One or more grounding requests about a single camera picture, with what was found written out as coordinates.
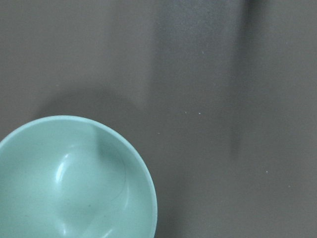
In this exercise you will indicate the green bowl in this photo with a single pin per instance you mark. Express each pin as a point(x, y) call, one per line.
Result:
point(73, 177)

